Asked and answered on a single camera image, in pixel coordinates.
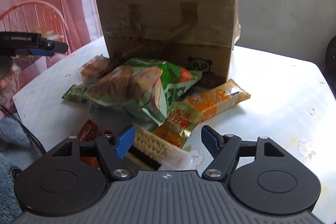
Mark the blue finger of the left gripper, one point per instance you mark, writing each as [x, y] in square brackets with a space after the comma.
[54, 46]
[34, 52]

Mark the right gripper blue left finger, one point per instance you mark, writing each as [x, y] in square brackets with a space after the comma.
[111, 149]

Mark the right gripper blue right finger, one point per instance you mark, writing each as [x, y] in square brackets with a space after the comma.
[224, 149]

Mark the gold spicy tofu packet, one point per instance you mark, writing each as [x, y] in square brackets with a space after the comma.
[179, 124]

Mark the green chip bag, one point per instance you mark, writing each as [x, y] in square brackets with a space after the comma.
[143, 88]

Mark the person's left hand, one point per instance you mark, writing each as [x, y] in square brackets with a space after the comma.
[6, 85]

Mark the red small snack packet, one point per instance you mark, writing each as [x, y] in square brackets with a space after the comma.
[89, 132]

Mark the pink bread snack packet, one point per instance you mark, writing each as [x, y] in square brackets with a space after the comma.
[96, 68]

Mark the orange wafer snack bar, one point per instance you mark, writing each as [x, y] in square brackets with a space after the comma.
[217, 100]

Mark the small green snack packet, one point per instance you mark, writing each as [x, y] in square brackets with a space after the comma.
[75, 93]

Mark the clear cracker pack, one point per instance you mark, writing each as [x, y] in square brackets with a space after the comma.
[151, 152]

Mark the blue fuzzy sleeve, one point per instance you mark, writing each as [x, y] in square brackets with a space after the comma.
[19, 150]

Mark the black exercise bike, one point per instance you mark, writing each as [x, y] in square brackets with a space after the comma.
[330, 65]

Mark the brown cardboard box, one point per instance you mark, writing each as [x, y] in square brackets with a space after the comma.
[198, 35]

